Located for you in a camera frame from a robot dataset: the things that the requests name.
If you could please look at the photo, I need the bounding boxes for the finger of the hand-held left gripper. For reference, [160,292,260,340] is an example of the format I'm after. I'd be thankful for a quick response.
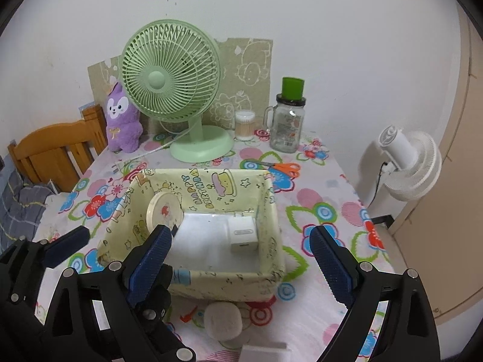
[0,226,91,310]

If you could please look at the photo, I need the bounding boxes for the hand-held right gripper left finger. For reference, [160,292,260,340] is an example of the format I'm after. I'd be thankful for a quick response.
[43,224,197,362]

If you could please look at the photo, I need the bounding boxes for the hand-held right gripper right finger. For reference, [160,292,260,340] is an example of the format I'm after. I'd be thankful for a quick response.
[309,224,442,362]

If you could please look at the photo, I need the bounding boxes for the round cream pouch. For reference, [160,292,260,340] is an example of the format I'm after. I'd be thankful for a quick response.
[146,192,184,238]

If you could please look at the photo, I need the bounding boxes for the white round puff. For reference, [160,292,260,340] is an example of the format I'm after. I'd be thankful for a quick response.
[204,302,242,341]

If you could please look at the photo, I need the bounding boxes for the white charger adapter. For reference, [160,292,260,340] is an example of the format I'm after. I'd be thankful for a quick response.
[227,211,261,255]

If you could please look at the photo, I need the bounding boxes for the yellow cartoon fabric storage box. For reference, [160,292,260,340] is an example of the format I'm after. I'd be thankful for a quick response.
[97,168,286,302]

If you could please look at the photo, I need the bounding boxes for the white box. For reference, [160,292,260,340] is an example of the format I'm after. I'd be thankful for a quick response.
[240,343,291,362]

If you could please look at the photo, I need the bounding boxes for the grey plaid cloth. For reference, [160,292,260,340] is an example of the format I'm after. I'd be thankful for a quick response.
[0,158,57,257]

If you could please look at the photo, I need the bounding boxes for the floral tablecloth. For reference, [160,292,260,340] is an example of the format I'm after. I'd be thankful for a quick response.
[32,128,397,362]

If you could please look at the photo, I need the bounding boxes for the wooden chair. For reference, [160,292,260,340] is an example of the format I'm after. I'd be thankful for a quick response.
[8,104,108,193]

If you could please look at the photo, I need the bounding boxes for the white circulator fan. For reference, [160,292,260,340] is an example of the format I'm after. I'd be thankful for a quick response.
[358,125,442,202]

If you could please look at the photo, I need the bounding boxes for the purple plush toy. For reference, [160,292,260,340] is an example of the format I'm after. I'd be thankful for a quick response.
[104,82,144,154]

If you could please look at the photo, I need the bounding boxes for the beige door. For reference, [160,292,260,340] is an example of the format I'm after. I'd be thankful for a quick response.
[389,8,483,317]

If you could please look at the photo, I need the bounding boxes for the clear cotton swab container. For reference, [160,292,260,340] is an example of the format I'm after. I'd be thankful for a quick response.
[235,110,256,141]

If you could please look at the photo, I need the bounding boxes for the green plastic cup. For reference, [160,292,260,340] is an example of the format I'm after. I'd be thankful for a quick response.
[281,77,305,102]

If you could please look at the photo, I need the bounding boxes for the green desk fan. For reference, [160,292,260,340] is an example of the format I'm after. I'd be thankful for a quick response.
[120,20,235,164]

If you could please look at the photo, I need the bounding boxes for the beige cartoon printed board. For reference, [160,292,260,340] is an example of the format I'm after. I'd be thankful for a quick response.
[88,38,274,136]

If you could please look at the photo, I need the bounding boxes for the black power cable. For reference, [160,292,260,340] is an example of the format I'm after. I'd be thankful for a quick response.
[372,162,391,208]

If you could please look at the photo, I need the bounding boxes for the orange handled scissors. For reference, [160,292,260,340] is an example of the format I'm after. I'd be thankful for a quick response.
[254,160,300,179]

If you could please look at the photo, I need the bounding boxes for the white fan power cable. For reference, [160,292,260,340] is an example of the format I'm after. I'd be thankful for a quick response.
[113,126,193,170]

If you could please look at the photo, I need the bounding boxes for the glass handled jar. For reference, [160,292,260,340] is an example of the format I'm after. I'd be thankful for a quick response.
[263,94,307,154]

